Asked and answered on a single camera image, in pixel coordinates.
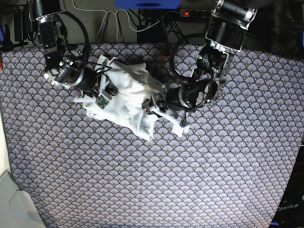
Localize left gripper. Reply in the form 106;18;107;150
142;79;219;137

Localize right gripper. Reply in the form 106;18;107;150
51;57;118;110

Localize white T-shirt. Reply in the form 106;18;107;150
82;55;163;141

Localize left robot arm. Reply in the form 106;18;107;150
142;0;258;137

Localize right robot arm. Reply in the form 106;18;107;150
28;0;118;109

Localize red clamp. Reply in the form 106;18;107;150
162;45;172;57

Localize black power adapter box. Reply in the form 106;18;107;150
137;23;167;43

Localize fan patterned table cloth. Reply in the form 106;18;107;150
0;47;304;228

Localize black box with OpenArm label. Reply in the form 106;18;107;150
270;146;304;228

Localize white grey cables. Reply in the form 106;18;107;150
72;0;162;42

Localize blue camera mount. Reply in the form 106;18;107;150
115;0;181;10

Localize black adapter on rail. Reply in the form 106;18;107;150
0;10;29;52

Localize white power strip red switch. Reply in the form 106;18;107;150
177;9;211;21

